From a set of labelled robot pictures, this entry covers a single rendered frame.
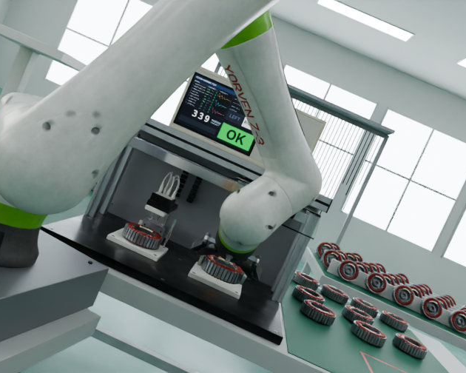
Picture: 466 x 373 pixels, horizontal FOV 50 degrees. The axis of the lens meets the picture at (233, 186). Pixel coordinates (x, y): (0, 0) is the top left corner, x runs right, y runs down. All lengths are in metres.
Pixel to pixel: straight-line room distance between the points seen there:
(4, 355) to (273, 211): 0.50
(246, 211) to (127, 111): 0.36
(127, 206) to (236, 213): 0.83
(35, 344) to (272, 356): 0.58
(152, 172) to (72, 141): 1.08
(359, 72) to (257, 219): 7.20
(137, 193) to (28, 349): 0.98
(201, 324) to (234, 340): 0.08
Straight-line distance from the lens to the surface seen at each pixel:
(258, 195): 0.93
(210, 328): 1.19
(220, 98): 1.54
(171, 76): 0.65
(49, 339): 0.84
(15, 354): 0.78
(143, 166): 1.68
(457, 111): 8.37
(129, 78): 0.63
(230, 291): 1.36
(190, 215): 1.66
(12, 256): 0.82
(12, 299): 0.75
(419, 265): 8.30
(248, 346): 1.20
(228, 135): 1.52
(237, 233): 0.92
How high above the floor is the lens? 1.12
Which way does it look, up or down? 3 degrees down
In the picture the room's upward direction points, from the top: 24 degrees clockwise
